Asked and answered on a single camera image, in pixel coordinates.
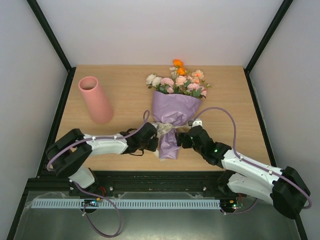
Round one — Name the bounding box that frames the black frame post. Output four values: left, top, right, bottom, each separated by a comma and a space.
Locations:
26, 0, 74, 73
244, 0, 294, 76

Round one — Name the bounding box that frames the left black frame post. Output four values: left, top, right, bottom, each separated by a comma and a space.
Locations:
26, 0, 74, 73

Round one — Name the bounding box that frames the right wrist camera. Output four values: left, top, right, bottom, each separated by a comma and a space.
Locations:
188, 118, 203, 128

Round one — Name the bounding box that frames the right black frame post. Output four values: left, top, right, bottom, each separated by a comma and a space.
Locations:
244, 0, 294, 76

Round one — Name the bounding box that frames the white slotted cable duct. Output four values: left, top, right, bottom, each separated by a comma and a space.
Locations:
31, 198, 221, 210

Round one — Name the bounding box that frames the purple flower bouquet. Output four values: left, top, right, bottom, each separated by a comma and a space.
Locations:
145, 59, 212, 160

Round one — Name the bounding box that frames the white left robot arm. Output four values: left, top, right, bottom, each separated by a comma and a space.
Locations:
46, 122, 159, 189

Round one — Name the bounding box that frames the pink cylindrical vase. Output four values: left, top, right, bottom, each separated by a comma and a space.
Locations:
78, 76, 114, 124

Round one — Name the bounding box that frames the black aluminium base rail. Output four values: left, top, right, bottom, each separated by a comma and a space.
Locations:
24, 170, 288, 198

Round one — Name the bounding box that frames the cream ribbon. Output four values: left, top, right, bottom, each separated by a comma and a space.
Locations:
151, 122, 175, 138

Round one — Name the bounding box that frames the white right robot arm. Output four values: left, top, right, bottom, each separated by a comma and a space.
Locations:
175, 125, 312, 220

